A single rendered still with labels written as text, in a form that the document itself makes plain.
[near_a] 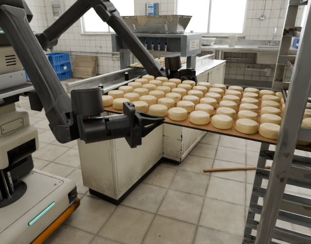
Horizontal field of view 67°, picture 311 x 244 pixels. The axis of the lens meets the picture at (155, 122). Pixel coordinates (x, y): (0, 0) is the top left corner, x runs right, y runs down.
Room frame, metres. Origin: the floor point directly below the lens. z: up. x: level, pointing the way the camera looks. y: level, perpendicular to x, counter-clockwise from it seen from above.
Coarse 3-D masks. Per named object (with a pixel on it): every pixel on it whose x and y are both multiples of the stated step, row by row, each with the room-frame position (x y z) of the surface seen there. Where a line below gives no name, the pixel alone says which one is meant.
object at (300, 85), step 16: (304, 32) 0.41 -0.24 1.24; (304, 48) 0.41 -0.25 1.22; (304, 64) 0.41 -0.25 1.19; (304, 80) 0.41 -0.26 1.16; (288, 96) 0.42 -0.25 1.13; (304, 96) 0.40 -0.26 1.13; (288, 112) 0.41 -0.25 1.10; (304, 112) 0.40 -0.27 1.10; (288, 128) 0.41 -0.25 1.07; (288, 144) 0.41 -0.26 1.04; (288, 160) 0.40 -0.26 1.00; (272, 176) 0.41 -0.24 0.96; (272, 192) 0.41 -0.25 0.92; (272, 208) 0.41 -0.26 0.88; (272, 224) 0.40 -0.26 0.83; (256, 240) 0.42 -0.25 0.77
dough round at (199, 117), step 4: (192, 112) 0.57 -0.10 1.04; (196, 112) 0.57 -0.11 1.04; (200, 112) 0.57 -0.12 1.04; (204, 112) 0.58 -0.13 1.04; (192, 116) 0.55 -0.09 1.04; (196, 116) 0.55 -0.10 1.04; (200, 116) 0.55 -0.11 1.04; (204, 116) 0.55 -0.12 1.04; (208, 116) 0.55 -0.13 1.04; (192, 120) 0.55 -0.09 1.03; (196, 120) 0.54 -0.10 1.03; (200, 120) 0.54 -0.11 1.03; (204, 120) 0.54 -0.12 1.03; (208, 120) 0.55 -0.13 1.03; (200, 124) 0.54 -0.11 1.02
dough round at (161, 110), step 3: (153, 105) 0.62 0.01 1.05; (156, 105) 0.62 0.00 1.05; (159, 105) 0.62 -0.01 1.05; (162, 105) 0.62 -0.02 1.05; (150, 108) 0.60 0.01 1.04; (153, 108) 0.59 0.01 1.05; (156, 108) 0.59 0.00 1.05; (159, 108) 0.60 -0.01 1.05; (162, 108) 0.60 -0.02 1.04; (165, 108) 0.60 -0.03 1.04; (150, 111) 0.59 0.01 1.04; (153, 111) 0.59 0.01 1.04; (156, 111) 0.58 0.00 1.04; (159, 111) 0.58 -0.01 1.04; (162, 111) 0.58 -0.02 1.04; (165, 111) 0.59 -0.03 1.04; (150, 114) 0.59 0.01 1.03; (153, 114) 0.59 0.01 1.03; (156, 114) 0.58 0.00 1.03; (159, 114) 0.58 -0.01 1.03; (162, 114) 0.58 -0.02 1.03; (165, 114) 0.59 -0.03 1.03
